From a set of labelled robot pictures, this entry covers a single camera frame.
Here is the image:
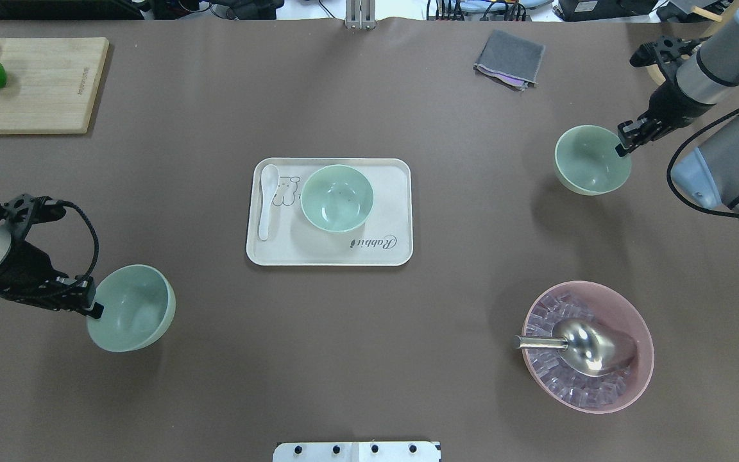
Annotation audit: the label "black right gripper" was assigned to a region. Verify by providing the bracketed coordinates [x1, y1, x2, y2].
[615, 37, 704, 158]

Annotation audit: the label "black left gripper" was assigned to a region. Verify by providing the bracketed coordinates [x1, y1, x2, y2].
[0, 194, 104, 321]

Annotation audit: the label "green bowl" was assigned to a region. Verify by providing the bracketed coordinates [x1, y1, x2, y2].
[300, 164, 375, 233]
[86, 265, 176, 353]
[554, 125, 633, 196]

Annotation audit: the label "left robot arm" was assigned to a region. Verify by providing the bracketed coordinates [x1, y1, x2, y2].
[0, 194, 103, 319]

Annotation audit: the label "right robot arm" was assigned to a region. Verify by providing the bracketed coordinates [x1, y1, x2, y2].
[616, 9, 739, 220]

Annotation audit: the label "grey folded cloth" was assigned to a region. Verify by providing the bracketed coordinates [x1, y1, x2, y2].
[474, 30, 546, 91]

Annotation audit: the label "metal ice scoop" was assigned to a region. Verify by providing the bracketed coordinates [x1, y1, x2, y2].
[513, 318, 637, 377]

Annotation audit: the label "white ceramic spoon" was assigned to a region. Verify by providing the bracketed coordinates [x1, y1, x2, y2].
[257, 164, 280, 241]

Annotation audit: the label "ice cubes in bowl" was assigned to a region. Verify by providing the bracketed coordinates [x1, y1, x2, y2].
[523, 291, 631, 409]

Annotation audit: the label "wooden cutting board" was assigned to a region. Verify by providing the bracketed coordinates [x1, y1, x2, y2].
[0, 37, 109, 135]

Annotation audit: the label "cream rabbit tray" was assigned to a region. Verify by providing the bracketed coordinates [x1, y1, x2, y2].
[246, 157, 414, 266]

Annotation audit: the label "green bowl on tray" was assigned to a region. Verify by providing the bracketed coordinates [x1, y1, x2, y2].
[300, 164, 375, 233]

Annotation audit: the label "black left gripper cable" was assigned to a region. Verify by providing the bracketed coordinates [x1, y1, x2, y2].
[0, 194, 100, 283]

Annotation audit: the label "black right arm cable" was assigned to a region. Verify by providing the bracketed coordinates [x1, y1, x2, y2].
[667, 87, 739, 220]

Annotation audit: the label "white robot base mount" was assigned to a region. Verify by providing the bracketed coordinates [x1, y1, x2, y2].
[272, 441, 442, 461]

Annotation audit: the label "metal camera stand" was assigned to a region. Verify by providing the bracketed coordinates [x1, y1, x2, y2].
[345, 0, 376, 30]

